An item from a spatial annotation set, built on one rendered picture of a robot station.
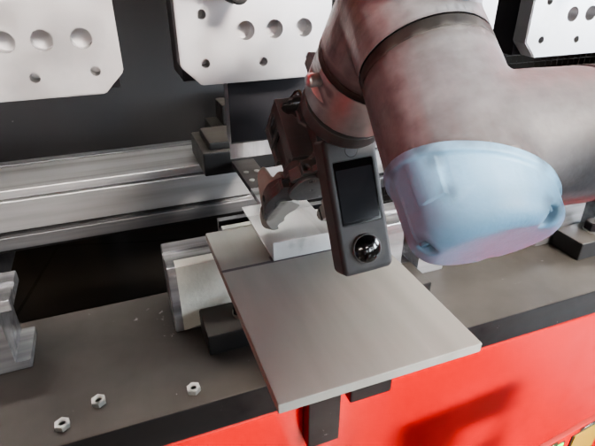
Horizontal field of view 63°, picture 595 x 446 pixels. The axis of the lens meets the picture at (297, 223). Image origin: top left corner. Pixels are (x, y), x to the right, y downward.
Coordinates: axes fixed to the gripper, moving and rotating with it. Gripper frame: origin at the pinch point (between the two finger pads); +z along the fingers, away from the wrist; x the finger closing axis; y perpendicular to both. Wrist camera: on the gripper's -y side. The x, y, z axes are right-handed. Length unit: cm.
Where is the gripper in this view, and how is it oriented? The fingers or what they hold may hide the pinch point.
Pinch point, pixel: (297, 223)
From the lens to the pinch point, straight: 54.6
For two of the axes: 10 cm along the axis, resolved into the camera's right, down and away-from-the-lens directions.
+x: -9.4, 1.7, -3.1
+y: -2.7, -9.1, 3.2
